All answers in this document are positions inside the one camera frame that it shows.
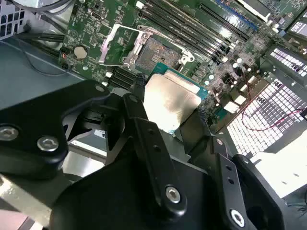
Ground silver topped CPU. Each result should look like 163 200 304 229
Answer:
143 62 212 135

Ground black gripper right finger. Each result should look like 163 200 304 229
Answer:
179 107 287 230

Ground metal socket cover frame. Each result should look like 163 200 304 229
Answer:
99 23 151 68

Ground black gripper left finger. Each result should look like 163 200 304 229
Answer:
0 74 188 216

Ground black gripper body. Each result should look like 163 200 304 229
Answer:
49 152 225 230

